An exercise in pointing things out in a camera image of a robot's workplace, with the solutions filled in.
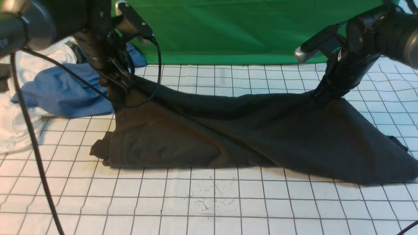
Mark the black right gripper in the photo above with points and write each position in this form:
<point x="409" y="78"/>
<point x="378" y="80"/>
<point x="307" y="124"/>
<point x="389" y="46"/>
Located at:
<point x="344" y="72"/>

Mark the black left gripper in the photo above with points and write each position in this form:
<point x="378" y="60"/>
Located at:
<point x="107" y="55"/>

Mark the dark gray long-sleeve top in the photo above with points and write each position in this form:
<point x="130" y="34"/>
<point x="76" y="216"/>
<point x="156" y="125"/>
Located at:
<point x="328" y="139"/>

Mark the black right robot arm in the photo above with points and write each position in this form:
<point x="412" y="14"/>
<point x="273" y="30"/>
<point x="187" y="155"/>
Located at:
<point x="354" y="45"/>

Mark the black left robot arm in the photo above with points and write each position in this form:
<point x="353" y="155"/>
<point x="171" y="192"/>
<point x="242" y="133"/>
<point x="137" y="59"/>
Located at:
<point x="38" y="24"/>

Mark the blue t-shirt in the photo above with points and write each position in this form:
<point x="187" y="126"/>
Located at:
<point x="55" y="92"/>

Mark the green backdrop cloth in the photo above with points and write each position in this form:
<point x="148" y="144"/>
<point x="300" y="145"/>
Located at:
<point x="240" y="32"/>

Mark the dark gray garment at left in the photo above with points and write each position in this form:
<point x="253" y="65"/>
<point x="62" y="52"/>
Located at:
<point x="4" y="77"/>

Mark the white t-shirt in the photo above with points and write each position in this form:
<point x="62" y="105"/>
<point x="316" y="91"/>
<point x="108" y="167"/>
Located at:
<point x="14" y="135"/>

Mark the white grid tablecloth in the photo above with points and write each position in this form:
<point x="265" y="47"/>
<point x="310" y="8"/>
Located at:
<point x="92" y="199"/>

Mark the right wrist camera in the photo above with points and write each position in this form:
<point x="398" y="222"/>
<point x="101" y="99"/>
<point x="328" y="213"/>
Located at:
<point x="325" y="41"/>

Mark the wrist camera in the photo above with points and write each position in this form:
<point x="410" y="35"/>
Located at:
<point x="131" y="25"/>
<point x="325" y="41"/>

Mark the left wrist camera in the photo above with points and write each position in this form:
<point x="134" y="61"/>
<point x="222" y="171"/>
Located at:
<point x="131" y="25"/>

